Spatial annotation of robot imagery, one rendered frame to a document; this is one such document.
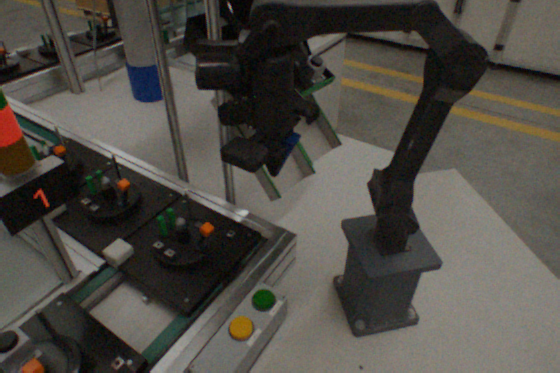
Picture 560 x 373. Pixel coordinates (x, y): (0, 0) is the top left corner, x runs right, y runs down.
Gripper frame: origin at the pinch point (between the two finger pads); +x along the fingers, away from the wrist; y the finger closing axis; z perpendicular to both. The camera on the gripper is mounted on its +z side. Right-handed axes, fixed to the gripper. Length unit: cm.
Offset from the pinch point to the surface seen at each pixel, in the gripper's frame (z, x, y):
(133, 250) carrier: 28.1, 27.9, 12.5
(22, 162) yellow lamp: 29.1, -2.3, 24.0
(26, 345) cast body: 17.9, 17.7, 37.6
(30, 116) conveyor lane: 106, 29, -8
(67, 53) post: 127, 21, -39
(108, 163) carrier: 59, 28, -5
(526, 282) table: -46, 40, -36
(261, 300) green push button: -1.7, 28.2, 7.2
